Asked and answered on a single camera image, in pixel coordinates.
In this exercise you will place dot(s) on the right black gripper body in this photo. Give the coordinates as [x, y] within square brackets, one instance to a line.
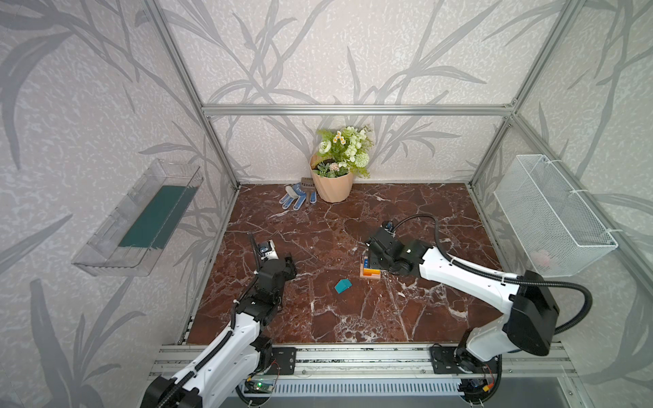
[373, 255]

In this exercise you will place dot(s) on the orange rectangular block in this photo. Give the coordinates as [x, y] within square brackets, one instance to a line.
[370, 272]

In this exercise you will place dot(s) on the teal wedge block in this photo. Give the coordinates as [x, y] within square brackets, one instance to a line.
[343, 285]

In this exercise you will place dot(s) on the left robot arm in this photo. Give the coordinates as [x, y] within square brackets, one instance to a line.
[239, 351]

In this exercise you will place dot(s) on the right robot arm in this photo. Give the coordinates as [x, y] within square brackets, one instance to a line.
[528, 310]

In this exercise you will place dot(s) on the left green circuit board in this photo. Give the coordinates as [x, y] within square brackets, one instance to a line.
[255, 386]

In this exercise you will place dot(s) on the beige flower pot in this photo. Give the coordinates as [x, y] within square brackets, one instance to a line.
[330, 185]

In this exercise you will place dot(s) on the blue dotted work glove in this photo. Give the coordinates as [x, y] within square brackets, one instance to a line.
[297, 195]

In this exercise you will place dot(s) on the green artificial plant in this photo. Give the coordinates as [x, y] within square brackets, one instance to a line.
[343, 152]

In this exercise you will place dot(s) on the pink object in basket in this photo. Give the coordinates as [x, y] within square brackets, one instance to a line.
[542, 259]

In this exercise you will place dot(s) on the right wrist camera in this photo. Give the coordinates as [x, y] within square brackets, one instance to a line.
[388, 226]

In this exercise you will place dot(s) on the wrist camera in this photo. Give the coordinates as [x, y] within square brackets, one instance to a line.
[388, 226]
[266, 251]

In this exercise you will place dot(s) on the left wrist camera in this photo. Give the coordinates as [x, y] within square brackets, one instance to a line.
[266, 251]

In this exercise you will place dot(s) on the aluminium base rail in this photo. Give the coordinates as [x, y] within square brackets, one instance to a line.
[397, 370]

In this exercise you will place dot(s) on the clear plastic wall shelf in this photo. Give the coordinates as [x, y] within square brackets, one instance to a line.
[131, 240]

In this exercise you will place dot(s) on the white wire basket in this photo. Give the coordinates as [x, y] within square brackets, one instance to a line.
[546, 212]

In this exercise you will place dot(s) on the aluminium cage frame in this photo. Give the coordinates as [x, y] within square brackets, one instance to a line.
[510, 113]

